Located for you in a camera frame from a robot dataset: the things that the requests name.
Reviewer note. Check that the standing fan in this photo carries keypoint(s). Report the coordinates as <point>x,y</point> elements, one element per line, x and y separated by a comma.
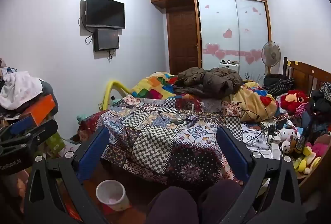
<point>271,53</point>

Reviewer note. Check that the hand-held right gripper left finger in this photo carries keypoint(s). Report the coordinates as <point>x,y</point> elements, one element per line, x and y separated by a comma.
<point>93,151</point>

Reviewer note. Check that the person's leg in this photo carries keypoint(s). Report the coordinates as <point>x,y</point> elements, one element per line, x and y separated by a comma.
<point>173,206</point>
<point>222,198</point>

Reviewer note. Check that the small black wall monitor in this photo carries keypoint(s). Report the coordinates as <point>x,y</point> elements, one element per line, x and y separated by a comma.
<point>106,39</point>

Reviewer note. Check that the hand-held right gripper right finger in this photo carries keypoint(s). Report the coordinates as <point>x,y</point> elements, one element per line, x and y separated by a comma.
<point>232,151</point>

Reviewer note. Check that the green gift bag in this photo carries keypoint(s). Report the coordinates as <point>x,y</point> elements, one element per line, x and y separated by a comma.
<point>55,145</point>

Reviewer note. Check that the wooden door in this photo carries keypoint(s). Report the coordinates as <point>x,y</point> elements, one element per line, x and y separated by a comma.
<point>183,40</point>

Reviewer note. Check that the teal plastic object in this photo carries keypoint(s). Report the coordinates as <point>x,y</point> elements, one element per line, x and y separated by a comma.
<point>81,118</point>

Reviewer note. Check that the dark grey bag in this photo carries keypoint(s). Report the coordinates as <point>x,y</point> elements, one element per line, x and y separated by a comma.
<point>48,89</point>

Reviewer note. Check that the person's left leg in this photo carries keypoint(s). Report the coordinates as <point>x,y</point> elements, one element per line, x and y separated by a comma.
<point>173,206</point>

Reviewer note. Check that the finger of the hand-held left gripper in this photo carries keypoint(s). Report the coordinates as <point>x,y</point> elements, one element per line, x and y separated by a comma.
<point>38,133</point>
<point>18,127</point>

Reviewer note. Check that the patchwork printed blanket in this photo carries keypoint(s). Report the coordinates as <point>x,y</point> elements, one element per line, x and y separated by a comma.
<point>155,146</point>

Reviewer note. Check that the yellow plush toy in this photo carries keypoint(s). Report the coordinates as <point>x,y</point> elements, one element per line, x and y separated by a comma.
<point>306,162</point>

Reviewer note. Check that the white cat plush toy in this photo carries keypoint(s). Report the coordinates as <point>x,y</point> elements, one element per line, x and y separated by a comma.
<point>285,133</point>

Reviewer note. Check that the red plush toy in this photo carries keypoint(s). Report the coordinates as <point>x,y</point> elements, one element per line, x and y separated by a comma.
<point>293,100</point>

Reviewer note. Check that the white power strip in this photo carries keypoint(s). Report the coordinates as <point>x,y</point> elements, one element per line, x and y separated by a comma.
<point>273,135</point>

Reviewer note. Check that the pink plush toy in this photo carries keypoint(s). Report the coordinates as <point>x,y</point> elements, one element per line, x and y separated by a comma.
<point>319,149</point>

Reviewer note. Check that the black striped clothing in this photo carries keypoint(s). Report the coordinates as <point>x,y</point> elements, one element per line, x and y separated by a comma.
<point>279,84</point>

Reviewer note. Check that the white paper cup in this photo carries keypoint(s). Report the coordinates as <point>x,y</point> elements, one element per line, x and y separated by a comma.
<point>103,189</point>

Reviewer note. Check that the person's right leg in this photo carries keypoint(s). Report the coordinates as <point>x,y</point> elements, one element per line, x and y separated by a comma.
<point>222,198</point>

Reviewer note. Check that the purple small wrapper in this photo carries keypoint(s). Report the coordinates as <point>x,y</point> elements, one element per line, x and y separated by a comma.
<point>190,120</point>

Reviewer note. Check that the pile of dark clothes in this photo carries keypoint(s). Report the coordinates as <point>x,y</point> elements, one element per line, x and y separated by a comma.
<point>320,107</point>

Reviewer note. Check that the wall television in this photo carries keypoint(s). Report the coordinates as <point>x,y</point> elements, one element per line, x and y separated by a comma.
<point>104,11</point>

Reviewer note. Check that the white cloth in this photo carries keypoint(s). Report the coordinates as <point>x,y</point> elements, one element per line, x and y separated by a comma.
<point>18,89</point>

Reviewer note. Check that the frosted sliding wardrobe door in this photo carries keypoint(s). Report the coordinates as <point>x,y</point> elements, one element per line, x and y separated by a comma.
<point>252,30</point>
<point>217,22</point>

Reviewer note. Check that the orange box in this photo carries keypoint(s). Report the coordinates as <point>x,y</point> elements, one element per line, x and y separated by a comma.
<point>41,107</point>

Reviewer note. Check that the brown puffer jacket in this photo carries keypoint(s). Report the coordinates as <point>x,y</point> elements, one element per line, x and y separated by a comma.
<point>212,82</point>

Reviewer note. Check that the pink heart stickers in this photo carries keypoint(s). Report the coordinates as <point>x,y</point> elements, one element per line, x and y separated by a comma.
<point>227,33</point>

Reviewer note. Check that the yellow foam tube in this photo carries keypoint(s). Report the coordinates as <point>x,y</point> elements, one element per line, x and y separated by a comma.
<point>113,83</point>

